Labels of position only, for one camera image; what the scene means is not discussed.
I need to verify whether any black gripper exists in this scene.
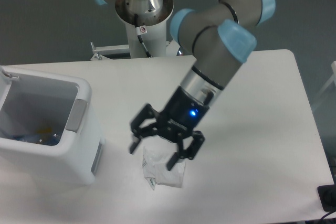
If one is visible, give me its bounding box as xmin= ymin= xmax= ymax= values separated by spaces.
xmin=129 ymin=87 xmax=209 ymax=171

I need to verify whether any white plastic wrapper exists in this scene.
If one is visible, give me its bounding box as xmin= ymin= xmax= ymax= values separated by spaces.
xmin=142 ymin=146 xmax=186 ymax=190

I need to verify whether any crushed clear plastic bottle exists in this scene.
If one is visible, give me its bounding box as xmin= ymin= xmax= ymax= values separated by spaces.
xmin=9 ymin=133 xmax=62 ymax=146

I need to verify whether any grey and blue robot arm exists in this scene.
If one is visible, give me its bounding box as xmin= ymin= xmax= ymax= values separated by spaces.
xmin=95 ymin=0 xmax=276 ymax=170

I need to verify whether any white trash can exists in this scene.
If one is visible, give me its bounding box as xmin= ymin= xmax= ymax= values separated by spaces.
xmin=1 ymin=66 xmax=105 ymax=185

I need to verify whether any black device at table corner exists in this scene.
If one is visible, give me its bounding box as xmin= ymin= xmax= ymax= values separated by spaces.
xmin=317 ymin=184 xmax=335 ymax=212

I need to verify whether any white metal base bracket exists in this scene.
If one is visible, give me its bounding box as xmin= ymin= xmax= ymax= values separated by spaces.
xmin=90 ymin=40 xmax=185 ymax=61

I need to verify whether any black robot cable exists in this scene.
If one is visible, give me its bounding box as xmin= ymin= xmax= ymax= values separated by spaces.
xmin=133 ymin=13 xmax=153 ymax=58

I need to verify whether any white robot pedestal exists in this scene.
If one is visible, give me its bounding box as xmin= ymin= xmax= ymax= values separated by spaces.
xmin=115 ymin=0 xmax=174 ymax=58

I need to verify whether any white frame at right edge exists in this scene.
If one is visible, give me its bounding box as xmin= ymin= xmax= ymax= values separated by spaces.
xmin=311 ymin=61 xmax=335 ymax=112

